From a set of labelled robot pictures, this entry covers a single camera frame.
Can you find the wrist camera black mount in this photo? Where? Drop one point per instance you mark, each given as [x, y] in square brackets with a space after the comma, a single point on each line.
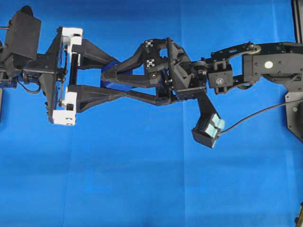
[22, 37]
[209, 124]

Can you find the left gripper white brackets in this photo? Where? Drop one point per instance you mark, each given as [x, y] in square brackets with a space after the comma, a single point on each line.
[62, 105]

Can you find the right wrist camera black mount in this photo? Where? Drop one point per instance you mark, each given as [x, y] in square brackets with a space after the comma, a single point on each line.
[209, 124]

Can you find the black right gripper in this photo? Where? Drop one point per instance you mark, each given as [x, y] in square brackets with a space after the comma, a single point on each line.
[165, 66]

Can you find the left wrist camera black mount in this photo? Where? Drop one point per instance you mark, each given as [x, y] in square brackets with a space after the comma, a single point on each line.
[22, 37]

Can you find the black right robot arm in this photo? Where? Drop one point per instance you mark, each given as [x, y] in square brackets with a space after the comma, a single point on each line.
[243, 65]

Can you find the black aluminium frame rail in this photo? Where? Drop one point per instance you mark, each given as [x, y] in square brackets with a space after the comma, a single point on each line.
[297, 12]

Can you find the blue table mat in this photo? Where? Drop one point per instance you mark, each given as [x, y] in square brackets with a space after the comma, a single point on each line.
[130, 164]

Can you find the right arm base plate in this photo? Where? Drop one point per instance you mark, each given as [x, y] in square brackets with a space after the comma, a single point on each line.
[294, 111]

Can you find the blue cube block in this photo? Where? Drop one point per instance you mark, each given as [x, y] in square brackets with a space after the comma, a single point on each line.
[108, 78]

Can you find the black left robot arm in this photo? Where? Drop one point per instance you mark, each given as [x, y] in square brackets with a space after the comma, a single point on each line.
[17, 70]

